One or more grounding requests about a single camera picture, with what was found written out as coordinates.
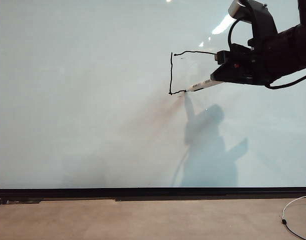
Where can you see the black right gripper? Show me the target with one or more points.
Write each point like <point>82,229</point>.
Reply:
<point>253,60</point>

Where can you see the white whiteboard marker pen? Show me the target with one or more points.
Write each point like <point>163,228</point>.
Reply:
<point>200,85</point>

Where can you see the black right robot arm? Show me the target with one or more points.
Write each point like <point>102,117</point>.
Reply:
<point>293,50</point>

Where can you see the black whiteboard pen tray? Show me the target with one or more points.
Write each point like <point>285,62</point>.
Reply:
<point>153,193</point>

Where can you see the large white whiteboard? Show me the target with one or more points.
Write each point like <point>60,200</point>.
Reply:
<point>68,100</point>

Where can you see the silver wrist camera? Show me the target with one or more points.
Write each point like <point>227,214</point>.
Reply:
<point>239,11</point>

